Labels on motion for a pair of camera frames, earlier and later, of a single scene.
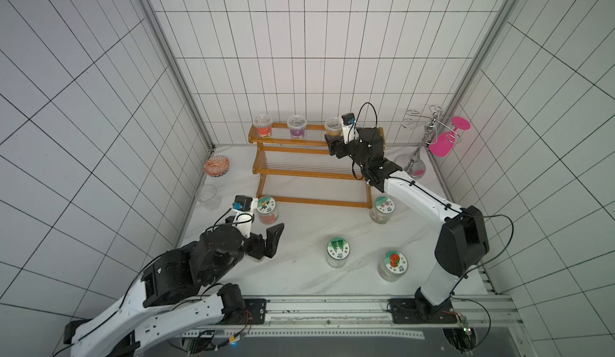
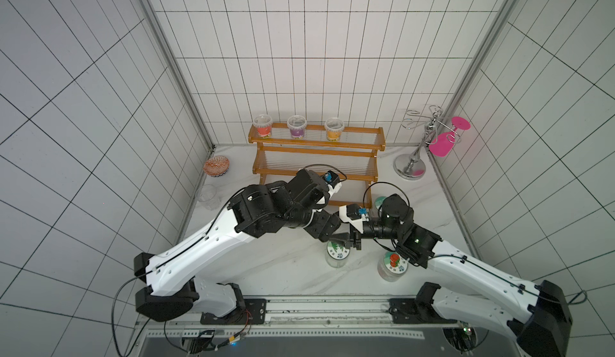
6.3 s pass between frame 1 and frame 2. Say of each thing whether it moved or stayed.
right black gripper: moved
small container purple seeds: stayed
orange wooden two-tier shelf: stayed
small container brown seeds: stayed
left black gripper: moved
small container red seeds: stayed
